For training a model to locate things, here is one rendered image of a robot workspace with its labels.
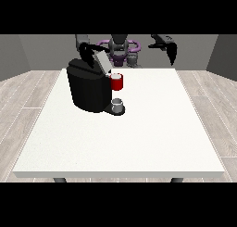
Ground pale grey machine lid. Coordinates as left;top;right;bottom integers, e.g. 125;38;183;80
94;50;113;74

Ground grey robot trunk purple rings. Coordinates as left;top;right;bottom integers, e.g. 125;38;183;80
95;34;143;69

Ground black coffee machine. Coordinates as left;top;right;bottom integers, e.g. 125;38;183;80
66;57;126;116

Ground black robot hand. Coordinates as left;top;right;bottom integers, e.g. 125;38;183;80
78;42;100;69
147;41;179;67

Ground small grey cup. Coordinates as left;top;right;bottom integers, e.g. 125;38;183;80
111;97;125;113

